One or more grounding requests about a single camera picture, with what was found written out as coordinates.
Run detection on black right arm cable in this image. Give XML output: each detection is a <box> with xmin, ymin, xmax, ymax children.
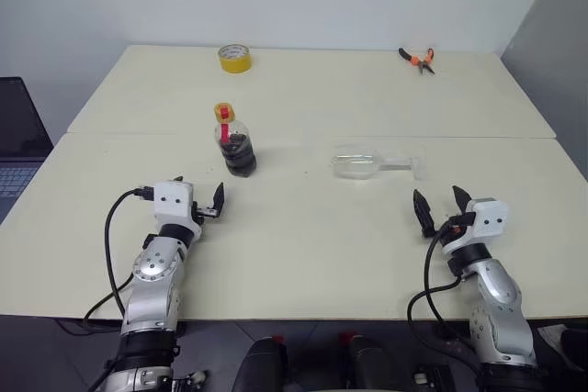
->
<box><xmin>407</xmin><ymin>225</ymin><xmax>466</xmax><ymax>343</ymax></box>

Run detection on dark rounded shape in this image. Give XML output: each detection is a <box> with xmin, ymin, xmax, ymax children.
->
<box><xmin>337</xmin><ymin>330</ymin><xmax>392</xmax><ymax>392</ymax></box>
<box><xmin>234</xmin><ymin>336</ymin><xmax>291</xmax><ymax>392</ymax></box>

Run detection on orange and black pliers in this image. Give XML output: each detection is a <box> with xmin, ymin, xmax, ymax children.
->
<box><xmin>397</xmin><ymin>46</ymin><xmax>437</xmax><ymax>77</ymax></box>

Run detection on dark soda bottle yellow cap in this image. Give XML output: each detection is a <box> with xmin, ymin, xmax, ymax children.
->
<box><xmin>213</xmin><ymin>114</ymin><xmax>258</xmax><ymax>179</ymax></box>

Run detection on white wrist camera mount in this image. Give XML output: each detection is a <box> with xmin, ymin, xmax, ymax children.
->
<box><xmin>442</xmin><ymin>198</ymin><xmax>510</xmax><ymax>255</ymax></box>
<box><xmin>153</xmin><ymin>180</ymin><xmax>204</xmax><ymax>242</ymax></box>

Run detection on dark laptop computer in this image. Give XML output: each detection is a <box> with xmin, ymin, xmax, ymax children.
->
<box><xmin>0</xmin><ymin>76</ymin><xmax>54</xmax><ymax>224</ymax></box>

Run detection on clear plastic cup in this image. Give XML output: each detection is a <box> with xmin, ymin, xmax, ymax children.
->
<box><xmin>329</xmin><ymin>143</ymin><xmax>429</xmax><ymax>182</ymax></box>

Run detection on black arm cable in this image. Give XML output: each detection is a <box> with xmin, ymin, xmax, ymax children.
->
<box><xmin>407</xmin><ymin>225</ymin><xmax>466</xmax><ymax>343</ymax></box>
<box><xmin>83</xmin><ymin>185</ymin><xmax>155</xmax><ymax>325</ymax></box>

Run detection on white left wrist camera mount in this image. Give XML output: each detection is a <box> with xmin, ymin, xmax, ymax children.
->
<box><xmin>153</xmin><ymin>180</ymin><xmax>204</xmax><ymax>242</ymax></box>

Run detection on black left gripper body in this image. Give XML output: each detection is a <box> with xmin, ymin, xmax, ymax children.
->
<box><xmin>190</xmin><ymin>201</ymin><xmax>220</xmax><ymax>225</ymax></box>

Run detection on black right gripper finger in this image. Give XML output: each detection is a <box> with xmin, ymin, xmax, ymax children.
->
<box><xmin>413</xmin><ymin>188</ymin><xmax>438</xmax><ymax>239</ymax></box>
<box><xmin>452</xmin><ymin>185</ymin><xmax>471</xmax><ymax>217</ymax></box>

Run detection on yellow tape roll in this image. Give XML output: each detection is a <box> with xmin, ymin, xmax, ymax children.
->
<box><xmin>218</xmin><ymin>43</ymin><xmax>252</xmax><ymax>75</ymax></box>

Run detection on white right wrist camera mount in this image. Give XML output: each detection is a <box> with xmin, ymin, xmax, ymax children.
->
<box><xmin>442</xmin><ymin>198</ymin><xmax>510</xmax><ymax>255</ymax></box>

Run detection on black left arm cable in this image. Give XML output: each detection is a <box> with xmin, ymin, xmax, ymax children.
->
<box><xmin>83</xmin><ymin>185</ymin><xmax>155</xmax><ymax>325</ymax></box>

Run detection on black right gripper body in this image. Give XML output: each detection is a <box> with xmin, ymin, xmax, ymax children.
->
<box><xmin>434</xmin><ymin>211</ymin><xmax>477</xmax><ymax>244</ymax></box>

